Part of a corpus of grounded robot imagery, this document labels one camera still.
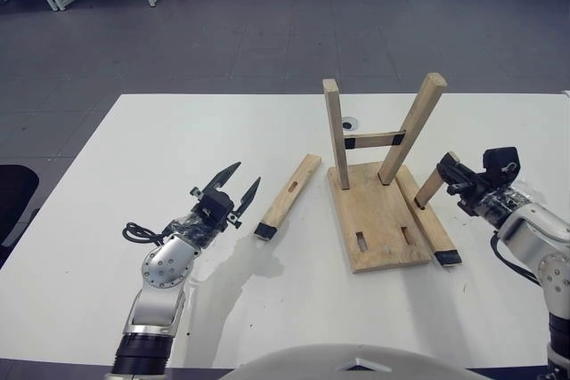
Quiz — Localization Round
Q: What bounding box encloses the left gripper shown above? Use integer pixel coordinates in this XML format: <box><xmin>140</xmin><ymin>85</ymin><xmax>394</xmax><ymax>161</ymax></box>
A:
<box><xmin>165</xmin><ymin>161</ymin><xmax>262</xmax><ymax>250</ymax></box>

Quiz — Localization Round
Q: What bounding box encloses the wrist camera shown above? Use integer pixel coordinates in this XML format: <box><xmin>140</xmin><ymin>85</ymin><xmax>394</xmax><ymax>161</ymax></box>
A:
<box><xmin>197</xmin><ymin>190</ymin><xmax>234</xmax><ymax>226</ymax></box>
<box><xmin>482</xmin><ymin>147</ymin><xmax>521</xmax><ymax>187</ymax></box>

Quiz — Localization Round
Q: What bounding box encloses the wooden leg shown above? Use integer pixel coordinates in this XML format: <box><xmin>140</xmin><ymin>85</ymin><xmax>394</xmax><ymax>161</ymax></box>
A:
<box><xmin>322</xmin><ymin>78</ymin><xmax>352</xmax><ymax>190</ymax></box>
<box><xmin>395</xmin><ymin>174</ymin><xmax>463</xmax><ymax>268</ymax></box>
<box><xmin>378</xmin><ymin>72</ymin><xmax>448</xmax><ymax>187</ymax></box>
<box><xmin>253</xmin><ymin>153</ymin><xmax>323</xmax><ymax>243</ymax></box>

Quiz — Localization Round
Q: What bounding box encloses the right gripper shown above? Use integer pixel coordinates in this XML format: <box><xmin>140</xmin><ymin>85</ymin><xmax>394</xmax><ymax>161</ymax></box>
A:
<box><xmin>438</xmin><ymin>161</ymin><xmax>543</xmax><ymax>230</ymax></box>

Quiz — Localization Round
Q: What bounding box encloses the black cable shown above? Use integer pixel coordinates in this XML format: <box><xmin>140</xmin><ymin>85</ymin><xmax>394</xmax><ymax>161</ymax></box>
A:
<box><xmin>122</xmin><ymin>221</ymin><xmax>170</xmax><ymax>247</ymax></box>
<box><xmin>489</xmin><ymin>230</ymin><xmax>542</xmax><ymax>286</ymax></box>

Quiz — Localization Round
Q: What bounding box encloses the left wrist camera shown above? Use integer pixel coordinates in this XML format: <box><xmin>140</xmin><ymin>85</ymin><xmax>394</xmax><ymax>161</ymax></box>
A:
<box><xmin>197</xmin><ymin>190</ymin><xmax>234</xmax><ymax>226</ymax></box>

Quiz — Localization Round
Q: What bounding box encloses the black chair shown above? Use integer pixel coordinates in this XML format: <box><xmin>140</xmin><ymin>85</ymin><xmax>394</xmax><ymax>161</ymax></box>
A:
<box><xmin>0</xmin><ymin>164</ymin><xmax>41</xmax><ymax>268</ymax></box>

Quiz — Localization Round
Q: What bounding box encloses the wooden seat board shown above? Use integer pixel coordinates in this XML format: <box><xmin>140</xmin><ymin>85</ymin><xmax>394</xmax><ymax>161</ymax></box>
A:
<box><xmin>327</xmin><ymin>162</ymin><xmax>433</xmax><ymax>275</ymax></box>

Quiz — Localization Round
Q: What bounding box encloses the robot body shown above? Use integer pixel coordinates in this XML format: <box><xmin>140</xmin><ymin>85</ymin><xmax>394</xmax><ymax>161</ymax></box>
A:
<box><xmin>227</xmin><ymin>343</ymin><xmax>492</xmax><ymax>380</ymax></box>

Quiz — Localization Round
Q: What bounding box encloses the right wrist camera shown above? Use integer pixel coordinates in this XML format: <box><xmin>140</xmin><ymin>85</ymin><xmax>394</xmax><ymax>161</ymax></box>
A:
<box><xmin>482</xmin><ymin>147</ymin><xmax>521</xmax><ymax>187</ymax></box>

